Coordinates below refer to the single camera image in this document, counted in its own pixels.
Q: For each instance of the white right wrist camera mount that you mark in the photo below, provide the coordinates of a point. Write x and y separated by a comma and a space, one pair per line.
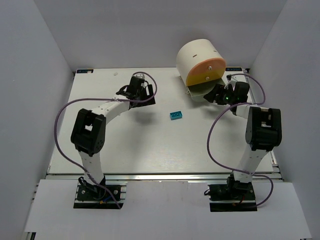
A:
231, 81

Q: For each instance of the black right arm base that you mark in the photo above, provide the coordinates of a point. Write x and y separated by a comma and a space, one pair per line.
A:
232, 196

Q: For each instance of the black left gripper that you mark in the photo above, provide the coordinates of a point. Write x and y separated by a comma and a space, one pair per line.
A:
129, 92

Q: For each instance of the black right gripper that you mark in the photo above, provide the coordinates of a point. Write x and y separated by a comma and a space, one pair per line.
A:
219, 92

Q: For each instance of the yellow drawer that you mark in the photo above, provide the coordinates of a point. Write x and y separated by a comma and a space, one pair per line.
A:
199, 78

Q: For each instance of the long teal lego brick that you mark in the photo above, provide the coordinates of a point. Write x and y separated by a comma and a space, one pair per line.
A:
175, 115

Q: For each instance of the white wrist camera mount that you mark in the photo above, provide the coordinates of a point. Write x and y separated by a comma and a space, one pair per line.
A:
141, 76
231, 81

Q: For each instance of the white cylindrical drawer cabinet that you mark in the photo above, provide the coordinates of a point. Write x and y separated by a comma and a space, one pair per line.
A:
193, 53

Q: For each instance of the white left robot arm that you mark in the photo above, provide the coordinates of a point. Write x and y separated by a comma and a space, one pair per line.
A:
89, 131

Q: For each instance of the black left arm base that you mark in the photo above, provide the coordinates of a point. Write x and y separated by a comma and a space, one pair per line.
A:
88, 196

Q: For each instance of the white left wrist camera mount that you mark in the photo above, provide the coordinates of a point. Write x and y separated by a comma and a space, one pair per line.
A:
141, 76

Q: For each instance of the orange drawer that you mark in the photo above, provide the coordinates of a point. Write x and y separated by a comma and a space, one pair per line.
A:
218, 65

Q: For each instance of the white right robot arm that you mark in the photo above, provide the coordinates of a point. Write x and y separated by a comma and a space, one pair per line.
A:
263, 128

